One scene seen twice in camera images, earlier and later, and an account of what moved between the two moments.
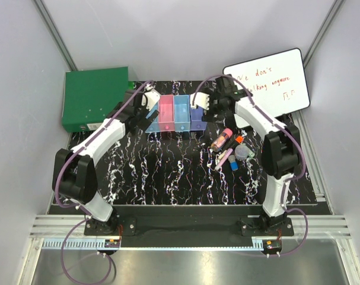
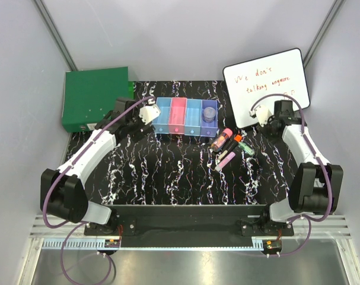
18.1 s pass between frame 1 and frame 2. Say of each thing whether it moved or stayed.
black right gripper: moved
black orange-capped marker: stayed
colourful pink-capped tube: stayed
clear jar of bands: moved
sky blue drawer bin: moved
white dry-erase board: stayed
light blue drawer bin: moved
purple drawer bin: moved
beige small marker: stayed
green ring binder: stayed
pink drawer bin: moved
